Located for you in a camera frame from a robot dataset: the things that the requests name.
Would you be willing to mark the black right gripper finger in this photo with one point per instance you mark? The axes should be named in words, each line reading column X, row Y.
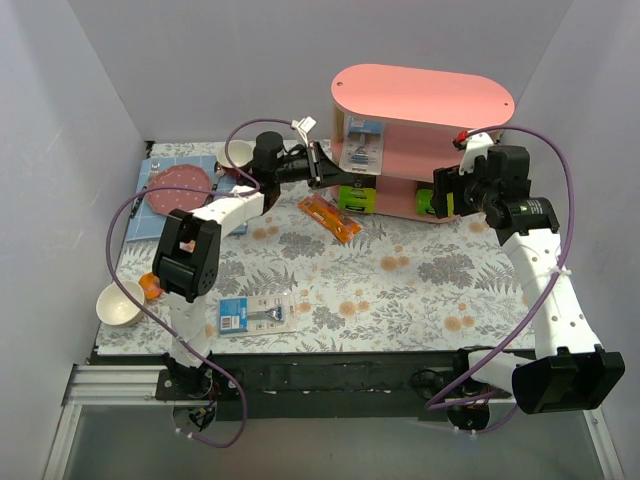
column 461, row 205
column 443, row 191

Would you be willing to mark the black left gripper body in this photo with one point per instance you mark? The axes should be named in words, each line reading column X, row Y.
column 315, row 165

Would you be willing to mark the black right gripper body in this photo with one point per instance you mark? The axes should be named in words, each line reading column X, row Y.
column 445, row 192

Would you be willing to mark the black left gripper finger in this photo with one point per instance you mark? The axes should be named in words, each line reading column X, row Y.
column 331, row 178
column 322, row 164

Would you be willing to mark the black green Gillette razor box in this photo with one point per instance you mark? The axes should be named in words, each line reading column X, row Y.
column 359, row 196

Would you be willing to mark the blue razor blister pack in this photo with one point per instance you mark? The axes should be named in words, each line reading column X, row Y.
column 256, row 315
column 363, row 146

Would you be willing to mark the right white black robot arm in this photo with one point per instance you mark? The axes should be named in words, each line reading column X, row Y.
column 571, row 370

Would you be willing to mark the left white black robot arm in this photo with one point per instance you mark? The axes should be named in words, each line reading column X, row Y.
column 187, row 258

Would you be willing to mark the pink three-tier shelf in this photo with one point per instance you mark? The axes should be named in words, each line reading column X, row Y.
column 423, row 112

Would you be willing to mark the red cup white inside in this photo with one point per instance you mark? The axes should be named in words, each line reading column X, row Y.
column 235, row 156

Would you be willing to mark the orange long snack packet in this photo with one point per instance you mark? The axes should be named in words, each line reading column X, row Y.
column 330, row 217

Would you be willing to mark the floral tablecloth mat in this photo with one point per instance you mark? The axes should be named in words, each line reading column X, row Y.
column 398, row 285

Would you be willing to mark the pink dotted plate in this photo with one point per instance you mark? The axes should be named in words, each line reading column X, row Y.
column 183, row 187

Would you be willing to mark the orange small razor packet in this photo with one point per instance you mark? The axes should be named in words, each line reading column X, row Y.
column 150, row 285

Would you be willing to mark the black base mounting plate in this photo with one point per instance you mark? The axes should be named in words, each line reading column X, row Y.
column 336, row 385

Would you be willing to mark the white ceramic bowl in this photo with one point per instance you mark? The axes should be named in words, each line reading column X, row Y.
column 115, row 309

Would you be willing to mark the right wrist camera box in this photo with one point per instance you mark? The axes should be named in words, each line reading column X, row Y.
column 472, row 146

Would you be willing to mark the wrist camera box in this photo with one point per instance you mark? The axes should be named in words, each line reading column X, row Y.
column 303, row 128
column 472, row 146

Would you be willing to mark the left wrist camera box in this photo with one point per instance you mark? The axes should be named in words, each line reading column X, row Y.
column 303, row 128

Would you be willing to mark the black handled fork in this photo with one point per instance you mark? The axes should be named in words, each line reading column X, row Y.
column 153, row 171

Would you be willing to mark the aluminium frame rail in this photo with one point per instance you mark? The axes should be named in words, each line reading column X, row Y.
column 120, row 418

